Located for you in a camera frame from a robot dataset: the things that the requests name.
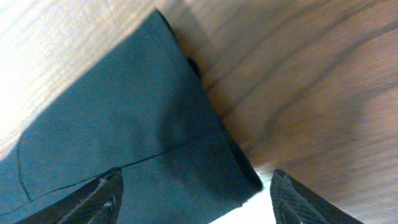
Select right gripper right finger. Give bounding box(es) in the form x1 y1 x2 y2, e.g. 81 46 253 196
270 169 361 224

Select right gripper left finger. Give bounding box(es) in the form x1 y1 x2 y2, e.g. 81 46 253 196
20 167 124 224

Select black leggings with orange waistband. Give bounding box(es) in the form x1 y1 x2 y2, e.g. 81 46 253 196
1 11 262 223

